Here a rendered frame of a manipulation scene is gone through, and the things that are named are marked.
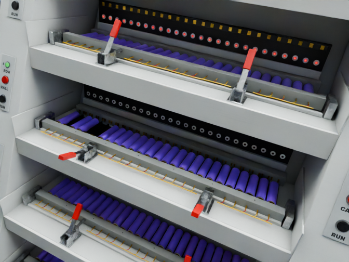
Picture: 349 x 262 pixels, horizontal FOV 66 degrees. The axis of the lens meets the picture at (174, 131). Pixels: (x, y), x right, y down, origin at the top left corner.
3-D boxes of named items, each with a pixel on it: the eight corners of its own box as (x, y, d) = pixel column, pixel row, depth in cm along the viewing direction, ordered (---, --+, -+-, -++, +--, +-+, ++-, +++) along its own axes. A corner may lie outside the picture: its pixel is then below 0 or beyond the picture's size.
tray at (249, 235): (283, 271, 45) (304, 233, 40) (17, 153, 63) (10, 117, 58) (289, 197, 61) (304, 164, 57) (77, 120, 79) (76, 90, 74)
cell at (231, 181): (238, 175, 58) (231, 194, 53) (230, 172, 59) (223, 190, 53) (240, 169, 57) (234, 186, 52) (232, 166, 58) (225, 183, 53)
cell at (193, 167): (203, 162, 61) (193, 179, 55) (196, 160, 61) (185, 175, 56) (204, 156, 60) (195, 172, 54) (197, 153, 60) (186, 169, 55)
